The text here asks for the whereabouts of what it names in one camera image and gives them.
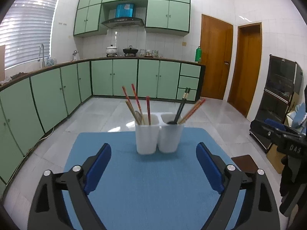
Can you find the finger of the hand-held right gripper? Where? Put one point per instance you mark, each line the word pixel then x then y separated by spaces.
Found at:
pixel 275 124
pixel 262 131

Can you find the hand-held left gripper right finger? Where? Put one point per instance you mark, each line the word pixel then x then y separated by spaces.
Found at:
pixel 209 170

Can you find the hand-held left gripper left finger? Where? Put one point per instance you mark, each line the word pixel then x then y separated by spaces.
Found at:
pixel 98 167

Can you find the white plastic utensil holder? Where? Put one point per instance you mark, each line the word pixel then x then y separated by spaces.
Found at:
pixel 170 139
pixel 146 139

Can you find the plain wooden chopstick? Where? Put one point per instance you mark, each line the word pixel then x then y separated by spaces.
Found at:
pixel 130 110

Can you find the dark chopstick silver band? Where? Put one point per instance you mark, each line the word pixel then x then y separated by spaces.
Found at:
pixel 184 94
pixel 188 94

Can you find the person's right hand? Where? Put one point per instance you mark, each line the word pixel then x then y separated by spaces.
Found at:
pixel 289 175

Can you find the blue cloth bundle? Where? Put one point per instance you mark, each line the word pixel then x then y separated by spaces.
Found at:
pixel 298 115

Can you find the brown wooden stool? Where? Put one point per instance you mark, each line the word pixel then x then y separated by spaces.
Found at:
pixel 245 163

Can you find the black glass cabinet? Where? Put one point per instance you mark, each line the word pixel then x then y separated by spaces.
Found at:
pixel 275 88

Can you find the blue table mat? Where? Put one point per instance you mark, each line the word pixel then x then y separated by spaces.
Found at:
pixel 148 184

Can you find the plain wooden door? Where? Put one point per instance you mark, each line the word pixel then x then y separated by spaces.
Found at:
pixel 247 71

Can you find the metal spoon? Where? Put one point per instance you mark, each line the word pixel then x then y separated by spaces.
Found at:
pixel 138 117

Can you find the green base cabinets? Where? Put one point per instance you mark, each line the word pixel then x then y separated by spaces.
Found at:
pixel 48 91

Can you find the green plastic bottle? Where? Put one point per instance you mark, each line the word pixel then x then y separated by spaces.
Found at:
pixel 198 55

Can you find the metal kettle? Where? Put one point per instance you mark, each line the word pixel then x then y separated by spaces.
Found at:
pixel 75 56

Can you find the dark wooden countertop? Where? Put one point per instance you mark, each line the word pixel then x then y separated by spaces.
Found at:
pixel 36 70

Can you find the white cooking pot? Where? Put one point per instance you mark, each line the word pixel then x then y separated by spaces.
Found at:
pixel 111 50

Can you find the black wok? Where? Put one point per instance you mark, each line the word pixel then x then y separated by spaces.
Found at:
pixel 130 50

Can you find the glass jar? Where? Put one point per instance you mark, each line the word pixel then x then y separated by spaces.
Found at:
pixel 148 53
pixel 155 53
pixel 143 52

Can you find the metal sink faucet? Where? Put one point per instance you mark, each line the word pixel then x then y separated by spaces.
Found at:
pixel 42 57

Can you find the brown cardboard sheet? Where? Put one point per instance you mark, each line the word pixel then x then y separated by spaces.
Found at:
pixel 2 62

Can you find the range hood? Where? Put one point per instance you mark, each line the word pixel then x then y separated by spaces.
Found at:
pixel 122 22

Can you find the white window blinds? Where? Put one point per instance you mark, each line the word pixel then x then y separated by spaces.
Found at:
pixel 26 28

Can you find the green wall cabinets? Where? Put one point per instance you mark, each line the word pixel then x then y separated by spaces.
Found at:
pixel 168 14

